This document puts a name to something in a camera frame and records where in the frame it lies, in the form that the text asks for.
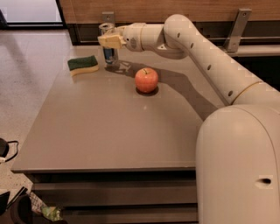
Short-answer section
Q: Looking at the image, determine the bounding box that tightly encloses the green and yellow sponge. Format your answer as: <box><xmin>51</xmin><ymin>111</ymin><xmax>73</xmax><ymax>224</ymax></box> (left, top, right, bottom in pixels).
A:
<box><xmin>67</xmin><ymin>56</ymin><xmax>99</xmax><ymax>76</ymax></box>

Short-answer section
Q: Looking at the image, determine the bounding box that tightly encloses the metal bracket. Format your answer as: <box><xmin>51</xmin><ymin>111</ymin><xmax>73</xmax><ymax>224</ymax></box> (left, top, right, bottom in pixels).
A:
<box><xmin>223</xmin><ymin>8</ymin><xmax>252</xmax><ymax>53</ymax></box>
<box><xmin>101</xmin><ymin>11</ymin><xmax>116</xmax><ymax>24</ymax></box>

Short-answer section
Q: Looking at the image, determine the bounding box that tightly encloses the left metal bracket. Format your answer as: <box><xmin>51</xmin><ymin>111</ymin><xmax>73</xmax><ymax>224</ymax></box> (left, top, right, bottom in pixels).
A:
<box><xmin>101</xmin><ymin>11</ymin><xmax>116</xmax><ymax>24</ymax></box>

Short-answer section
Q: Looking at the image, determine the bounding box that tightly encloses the green snack bag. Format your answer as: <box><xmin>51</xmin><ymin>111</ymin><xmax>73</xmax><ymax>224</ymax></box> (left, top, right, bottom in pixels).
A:
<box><xmin>29</xmin><ymin>192</ymin><xmax>63</xmax><ymax>222</ymax></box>

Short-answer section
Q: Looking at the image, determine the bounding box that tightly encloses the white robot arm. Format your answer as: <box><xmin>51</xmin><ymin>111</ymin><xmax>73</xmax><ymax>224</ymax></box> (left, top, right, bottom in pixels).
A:
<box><xmin>98</xmin><ymin>14</ymin><xmax>280</xmax><ymax>224</ymax></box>

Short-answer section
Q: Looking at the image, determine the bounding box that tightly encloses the right metal bracket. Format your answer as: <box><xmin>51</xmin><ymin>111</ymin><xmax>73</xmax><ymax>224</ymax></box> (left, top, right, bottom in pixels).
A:
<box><xmin>223</xmin><ymin>8</ymin><xmax>252</xmax><ymax>53</ymax></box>

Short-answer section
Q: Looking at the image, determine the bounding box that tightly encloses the black bin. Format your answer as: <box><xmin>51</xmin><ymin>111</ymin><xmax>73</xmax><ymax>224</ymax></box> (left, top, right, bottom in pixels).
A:
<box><xmin>0</xmin><ymin>187</ymin><xmax>33</xmax><ymax>224</ymax></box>

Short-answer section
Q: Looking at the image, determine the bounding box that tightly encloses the grey drawer cabinet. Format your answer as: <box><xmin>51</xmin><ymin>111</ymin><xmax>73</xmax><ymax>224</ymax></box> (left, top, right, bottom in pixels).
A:
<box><xmin>12</xmin><ymin>50</ymin><xmax>221</xmax><ymax>224</ymax></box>

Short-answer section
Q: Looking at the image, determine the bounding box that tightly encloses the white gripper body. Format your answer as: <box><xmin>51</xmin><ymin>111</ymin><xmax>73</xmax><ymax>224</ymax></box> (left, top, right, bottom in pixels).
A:
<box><xmin>122</xmin><ymin>23</ymin><xmax>151</xmax><ymax>52</ymax></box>

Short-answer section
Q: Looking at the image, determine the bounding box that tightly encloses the Red Bull can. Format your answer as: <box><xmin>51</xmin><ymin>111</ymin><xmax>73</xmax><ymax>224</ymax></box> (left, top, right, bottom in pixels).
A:
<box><xmin>99</xmin><ymin>23</ymin><xmax>118</xmax><ymax>65</ymax></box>

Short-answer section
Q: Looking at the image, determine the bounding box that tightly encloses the black cable with device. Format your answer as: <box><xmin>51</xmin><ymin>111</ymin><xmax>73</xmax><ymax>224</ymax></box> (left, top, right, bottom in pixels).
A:
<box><xmin>0</xmin><ymin>137</ymin><xmax>20</xmax><ymax>165</ymax></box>

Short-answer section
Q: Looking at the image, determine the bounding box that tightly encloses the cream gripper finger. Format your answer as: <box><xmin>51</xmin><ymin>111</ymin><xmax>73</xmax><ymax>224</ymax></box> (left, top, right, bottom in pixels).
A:
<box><xmin>113</xmin><ymin>25</ymin><xmax>128</xmax><ymax>36</ymax></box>
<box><xmin>98</xmin><ymin>34</ymin><xmax>126</xmax><ymax>49</ymax></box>

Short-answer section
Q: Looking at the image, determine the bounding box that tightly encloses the red apple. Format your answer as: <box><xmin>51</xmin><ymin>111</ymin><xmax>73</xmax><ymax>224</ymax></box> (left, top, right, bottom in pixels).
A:
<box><xmin>135</xmin><ymin>67</ymin><xmax>158</xmax><ymax>94</ymax></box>

